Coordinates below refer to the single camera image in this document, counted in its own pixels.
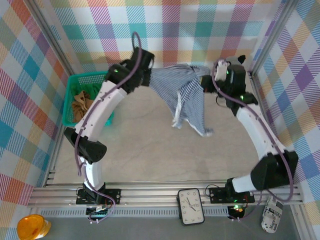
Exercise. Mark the green tank top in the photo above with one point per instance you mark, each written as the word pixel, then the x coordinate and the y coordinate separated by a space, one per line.
pixel 87 87

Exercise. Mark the blue white striped tank top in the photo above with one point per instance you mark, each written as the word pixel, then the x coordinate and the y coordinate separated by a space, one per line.
pixel 185 87

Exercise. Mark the brown tank top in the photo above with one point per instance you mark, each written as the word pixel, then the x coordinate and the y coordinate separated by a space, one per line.
pixel 80 105

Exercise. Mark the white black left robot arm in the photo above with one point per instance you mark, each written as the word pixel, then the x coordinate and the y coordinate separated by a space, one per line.
pixel 100 112

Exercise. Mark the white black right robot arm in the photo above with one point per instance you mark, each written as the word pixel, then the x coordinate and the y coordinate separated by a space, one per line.
pixel 255 130

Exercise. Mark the grey plush toy animal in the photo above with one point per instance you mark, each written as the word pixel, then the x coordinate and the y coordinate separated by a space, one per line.
pixel 240 58

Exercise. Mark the teal plastic basket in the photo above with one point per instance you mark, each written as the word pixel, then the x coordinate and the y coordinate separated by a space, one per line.
pixel 67 112

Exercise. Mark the small electronics board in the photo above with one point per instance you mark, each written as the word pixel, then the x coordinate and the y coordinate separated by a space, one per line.
pixel 237 211
pixel 97 212

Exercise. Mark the black framed white clock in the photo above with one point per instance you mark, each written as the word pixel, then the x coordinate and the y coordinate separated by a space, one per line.
pixel 191 207

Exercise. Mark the orange translucent plastic object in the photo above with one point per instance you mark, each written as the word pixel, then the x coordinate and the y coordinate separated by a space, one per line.
pixel 31 226

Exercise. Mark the aluminium side rail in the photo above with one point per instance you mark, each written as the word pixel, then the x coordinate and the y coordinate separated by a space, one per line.
pixel 268 120
pixel 53 160

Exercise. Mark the aluminium corner post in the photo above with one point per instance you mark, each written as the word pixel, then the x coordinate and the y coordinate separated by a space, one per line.
pixel 275 32
pixel 51 32

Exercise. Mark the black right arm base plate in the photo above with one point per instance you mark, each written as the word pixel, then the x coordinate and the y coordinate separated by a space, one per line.
pixel 217 195

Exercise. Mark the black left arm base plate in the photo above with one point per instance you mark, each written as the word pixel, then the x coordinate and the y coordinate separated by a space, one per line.
pixel 115 195

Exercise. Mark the long aluminium frame rail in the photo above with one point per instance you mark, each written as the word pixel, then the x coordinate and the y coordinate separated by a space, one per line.
pixel 150 195

